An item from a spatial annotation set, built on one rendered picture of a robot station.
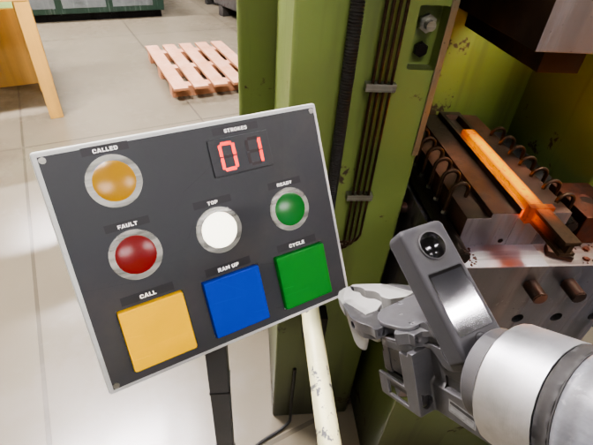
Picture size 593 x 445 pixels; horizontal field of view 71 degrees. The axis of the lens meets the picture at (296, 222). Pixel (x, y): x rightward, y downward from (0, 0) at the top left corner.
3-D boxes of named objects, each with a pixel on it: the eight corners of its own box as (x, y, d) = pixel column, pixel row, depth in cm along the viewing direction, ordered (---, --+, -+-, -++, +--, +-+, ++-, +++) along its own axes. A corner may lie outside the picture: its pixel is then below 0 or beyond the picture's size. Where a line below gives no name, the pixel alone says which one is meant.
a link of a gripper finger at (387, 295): (349, 328, 50) (401, 358, 42) (341, 282, 49) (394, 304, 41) (370, 318, 51) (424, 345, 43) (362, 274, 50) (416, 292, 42)
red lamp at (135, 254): (157, 277, 47) (152, 249, 45) (115, 278, 47) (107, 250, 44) (161, 258, 50) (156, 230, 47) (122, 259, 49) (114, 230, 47)
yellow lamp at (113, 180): (137, 205, 46) (130, 171, 43) (93, 205, 45) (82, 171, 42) (142, 189, 48) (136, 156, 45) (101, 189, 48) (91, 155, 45)
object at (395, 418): (479, 465, 135) (541, 389, 106) (365, 474, 131) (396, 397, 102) (423, 325, 178) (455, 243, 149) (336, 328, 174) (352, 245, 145)
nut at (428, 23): (430, 61, 70) (441, 16, 66) (415, 61, 70) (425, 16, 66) (424, 55, 73) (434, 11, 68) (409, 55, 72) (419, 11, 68)
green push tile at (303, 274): (333, 292, 59) (323, 242, 58) (287, 311, 56) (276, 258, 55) (326, 289, 61) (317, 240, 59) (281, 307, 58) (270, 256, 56)
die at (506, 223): (553, 244, 81) (574, 209, 76) (456, 245, 79) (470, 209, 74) (466, 141, 114) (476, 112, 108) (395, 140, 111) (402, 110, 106)
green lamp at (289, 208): (307, 229, 56) (310, 202, 53) (272, 229, 55) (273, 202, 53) (304, 214, 58) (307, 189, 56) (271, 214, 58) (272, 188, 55)
